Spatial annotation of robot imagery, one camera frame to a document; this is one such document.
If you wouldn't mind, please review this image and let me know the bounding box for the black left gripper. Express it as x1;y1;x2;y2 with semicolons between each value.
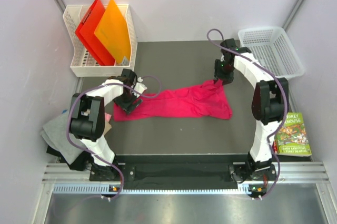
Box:
112;89;142;116

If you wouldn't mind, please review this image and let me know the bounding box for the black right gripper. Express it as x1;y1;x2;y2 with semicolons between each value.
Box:
214;59;234;86

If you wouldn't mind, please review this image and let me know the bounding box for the pink red t shirt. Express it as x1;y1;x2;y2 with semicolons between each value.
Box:
113;80;232;121

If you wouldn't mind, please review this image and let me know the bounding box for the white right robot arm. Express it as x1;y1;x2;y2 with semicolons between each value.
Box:
214;38;289;183

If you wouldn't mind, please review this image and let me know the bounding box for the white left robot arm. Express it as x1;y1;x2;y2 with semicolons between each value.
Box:
68;69;147;181

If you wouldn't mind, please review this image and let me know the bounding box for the brown folded cloth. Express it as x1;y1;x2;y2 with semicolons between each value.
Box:
103;121;112;135

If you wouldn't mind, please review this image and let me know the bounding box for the white plastic mesh basket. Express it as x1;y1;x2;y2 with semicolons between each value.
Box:
238;26;305;80

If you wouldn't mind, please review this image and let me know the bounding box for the white file organizer rack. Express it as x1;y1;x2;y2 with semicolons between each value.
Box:
63;4;137;77

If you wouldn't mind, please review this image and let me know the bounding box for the orange plastic folder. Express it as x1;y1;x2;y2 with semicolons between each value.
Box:
94;0;131;66

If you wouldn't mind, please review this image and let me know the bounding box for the grey folded t shirt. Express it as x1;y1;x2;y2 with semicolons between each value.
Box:
40;112;83;163

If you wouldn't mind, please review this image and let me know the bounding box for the red plastic folder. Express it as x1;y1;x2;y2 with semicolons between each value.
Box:
75;0;115;66

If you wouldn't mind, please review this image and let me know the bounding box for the green treehouse book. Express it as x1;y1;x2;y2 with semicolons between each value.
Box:
273;113;312;157

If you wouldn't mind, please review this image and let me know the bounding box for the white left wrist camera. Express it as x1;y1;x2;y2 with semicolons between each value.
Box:
132;77;147;98

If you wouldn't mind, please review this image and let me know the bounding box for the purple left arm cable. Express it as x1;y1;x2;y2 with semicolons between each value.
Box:
65;75;162;200

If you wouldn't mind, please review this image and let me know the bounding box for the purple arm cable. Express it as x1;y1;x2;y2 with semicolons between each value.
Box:
206;28;290;199
65;75;162;200

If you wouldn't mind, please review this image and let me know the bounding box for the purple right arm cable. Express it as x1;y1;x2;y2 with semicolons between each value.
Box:
206;28;290;199

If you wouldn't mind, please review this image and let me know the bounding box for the aluminium front rail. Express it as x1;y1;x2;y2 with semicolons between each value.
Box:
42;162;329;197

